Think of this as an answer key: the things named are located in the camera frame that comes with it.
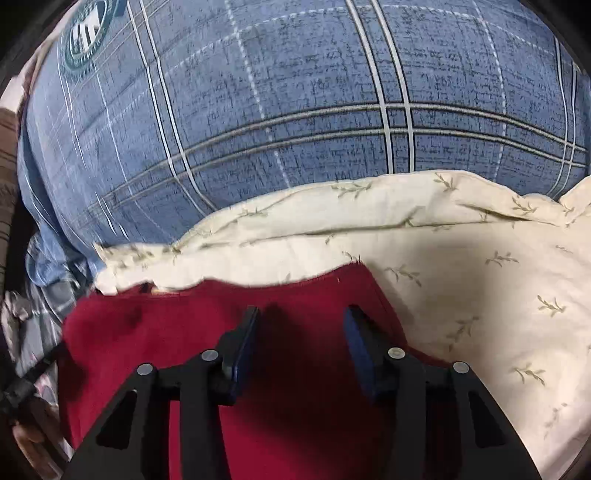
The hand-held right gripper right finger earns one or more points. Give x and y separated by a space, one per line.
364 350

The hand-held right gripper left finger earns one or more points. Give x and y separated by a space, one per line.
244 350

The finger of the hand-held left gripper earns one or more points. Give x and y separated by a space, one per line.
27 381

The dark red garment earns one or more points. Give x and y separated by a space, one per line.
300 392

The grey plaid cloth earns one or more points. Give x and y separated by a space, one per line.
41 314

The cream leaf-print bed sheet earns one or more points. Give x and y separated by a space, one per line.
461 286

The blue plaid quilt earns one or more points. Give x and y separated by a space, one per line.
300 69

